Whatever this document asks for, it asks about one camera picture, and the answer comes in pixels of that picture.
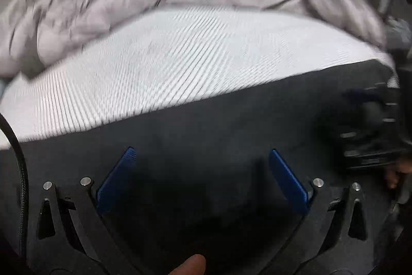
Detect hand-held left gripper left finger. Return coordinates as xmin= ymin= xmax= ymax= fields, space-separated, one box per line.
xmin=26 ymin=147 xmax=142 ymax=274

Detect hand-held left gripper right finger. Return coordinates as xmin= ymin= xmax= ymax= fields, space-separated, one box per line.
xmin=257 ymin=149 xmax=375 ymax=274

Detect black pants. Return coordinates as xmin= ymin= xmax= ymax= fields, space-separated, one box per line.
xmin=0 ymin=60 xmax=401 ymax=275

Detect person's right hand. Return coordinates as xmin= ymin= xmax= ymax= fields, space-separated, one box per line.
xmin=384 ymin=159 xmax=412 ymax=190

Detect person's left hand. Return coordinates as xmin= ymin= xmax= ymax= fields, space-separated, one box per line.
xmin=169 ymin=254 xmax=207 ymax=275

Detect white honeycomb mattress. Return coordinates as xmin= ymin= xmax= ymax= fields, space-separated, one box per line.
xmin=0 ymin=4 xmax=396 ymax=150

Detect black cable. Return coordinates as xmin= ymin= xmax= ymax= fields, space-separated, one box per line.
xmin=0 ymin=114 xmax=30 ymax=259

